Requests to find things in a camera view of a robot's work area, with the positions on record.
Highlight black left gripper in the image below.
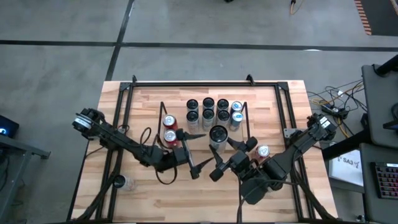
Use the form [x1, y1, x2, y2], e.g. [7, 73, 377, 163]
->
[169, 129, 215, 180]

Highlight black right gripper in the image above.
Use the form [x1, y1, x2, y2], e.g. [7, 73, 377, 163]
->
[208, 136, 258, 182]

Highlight Celsius Tropical Vibe can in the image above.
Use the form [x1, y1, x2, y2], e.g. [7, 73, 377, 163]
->
[208, 124, 229, 153]
[216, 110, 231, 127]

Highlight Celsius Peach Vibe can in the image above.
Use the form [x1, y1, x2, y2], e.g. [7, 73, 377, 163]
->
[201, 96, 216, 110]
[185, 110, 200, 134]

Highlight blue-banded Celsius can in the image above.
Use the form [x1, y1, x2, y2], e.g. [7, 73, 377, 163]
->
[201, 108, 216, 132]

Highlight grey metal mounting plate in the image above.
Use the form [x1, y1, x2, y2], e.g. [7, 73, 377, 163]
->
[283, 127, 301, 139]

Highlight black power strip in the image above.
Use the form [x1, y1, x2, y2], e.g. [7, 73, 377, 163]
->
[322, 104, 349, 119]

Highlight black desk crossbar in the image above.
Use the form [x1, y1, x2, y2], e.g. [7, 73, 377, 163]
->
[322, 129, 374, 161]

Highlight white paper sign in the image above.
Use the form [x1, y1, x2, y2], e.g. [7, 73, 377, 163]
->
[328, 151, 364, 187]

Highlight grey keyboard desk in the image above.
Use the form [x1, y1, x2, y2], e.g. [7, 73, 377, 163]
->
[359, 142, 398, 223]

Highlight grey side desk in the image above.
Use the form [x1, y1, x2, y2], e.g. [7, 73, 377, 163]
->
[361, 63, 398, 149]

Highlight backlit black keyboard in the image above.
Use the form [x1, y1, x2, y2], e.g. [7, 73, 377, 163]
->
[371, 161, 398, 200]

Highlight grey metal stand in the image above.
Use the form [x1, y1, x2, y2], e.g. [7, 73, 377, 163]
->
[0, 133, 51, 223]

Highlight black vertical pole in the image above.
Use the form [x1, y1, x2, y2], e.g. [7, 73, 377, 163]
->
[374, 54, 398, 78]

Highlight black device with blue light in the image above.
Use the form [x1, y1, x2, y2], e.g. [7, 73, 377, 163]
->
[0, 114, 20, 139]

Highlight black mat with orange stripes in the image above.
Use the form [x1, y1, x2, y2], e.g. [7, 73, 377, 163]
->
[354, 0, 398, 37]

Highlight wooden shelf with black frame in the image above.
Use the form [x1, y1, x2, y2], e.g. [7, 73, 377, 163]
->
[155, 101, 251, 154]

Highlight black left camera cable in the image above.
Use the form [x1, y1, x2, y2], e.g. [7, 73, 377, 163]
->
[154, 166, 178, 185]

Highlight black camera cable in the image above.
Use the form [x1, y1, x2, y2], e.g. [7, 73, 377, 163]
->
[154, 166, 178, 185]
[235, 172, 293, 224]

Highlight black metal table frame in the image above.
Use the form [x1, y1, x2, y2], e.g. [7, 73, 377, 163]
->
[67, 74, 336, 223]

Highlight black right camera cable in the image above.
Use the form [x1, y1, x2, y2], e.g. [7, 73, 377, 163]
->
[235, 172, 293, 224]

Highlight black sleeved cable bundle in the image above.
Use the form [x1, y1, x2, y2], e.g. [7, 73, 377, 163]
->
[72, 146, 124, 222]
[284, 149, 335, 222]

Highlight tangled floor cables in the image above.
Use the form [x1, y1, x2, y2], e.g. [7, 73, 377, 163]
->
[307, 79, 369, 141]

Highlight yellow hanging cable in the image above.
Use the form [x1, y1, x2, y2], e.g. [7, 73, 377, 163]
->
[289, 0, 304, 16]

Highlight black desk mount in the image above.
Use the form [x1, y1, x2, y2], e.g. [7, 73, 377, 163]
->
[382, 102, 398, 131]

